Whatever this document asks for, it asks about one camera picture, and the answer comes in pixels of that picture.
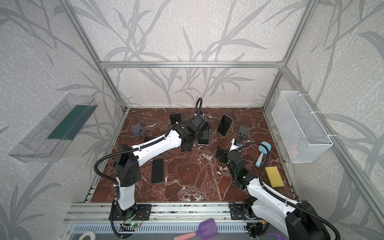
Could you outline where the black phone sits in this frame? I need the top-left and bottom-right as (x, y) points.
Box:
(145, 136), (156, 143)
(151, 159), (164, 184)
(198, 129), (211, 146)
(170, 113), (182, 125)

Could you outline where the grey phone stand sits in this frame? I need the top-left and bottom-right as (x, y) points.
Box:
(131, 123), (145, 137)

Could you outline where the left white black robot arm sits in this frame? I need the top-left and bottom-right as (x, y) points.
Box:
(94, 97), (211, 220)

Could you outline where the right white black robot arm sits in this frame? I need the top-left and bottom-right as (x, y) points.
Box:
(215, 140), (341, 240)

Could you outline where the back right blue phone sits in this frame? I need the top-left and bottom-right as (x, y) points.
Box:
(217, 114), (233, 135)

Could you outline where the yellow sponge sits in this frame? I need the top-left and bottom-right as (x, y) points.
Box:
(265, 166), (285, 188)

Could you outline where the purple pink toy shovel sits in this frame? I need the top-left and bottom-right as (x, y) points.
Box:
(174, 219), (219, 240)

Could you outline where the white tape roll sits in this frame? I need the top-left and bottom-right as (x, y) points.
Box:
(79, 231), (97, 240)

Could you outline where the white wire mesh basket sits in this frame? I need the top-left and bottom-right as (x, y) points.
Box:
(272, 91), (333, 164)

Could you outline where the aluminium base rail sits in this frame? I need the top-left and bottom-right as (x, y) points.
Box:
(61, 201), (317, 233)

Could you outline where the clear plastic wall shelf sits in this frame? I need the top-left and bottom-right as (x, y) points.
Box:
(9, 94), (98, 163)

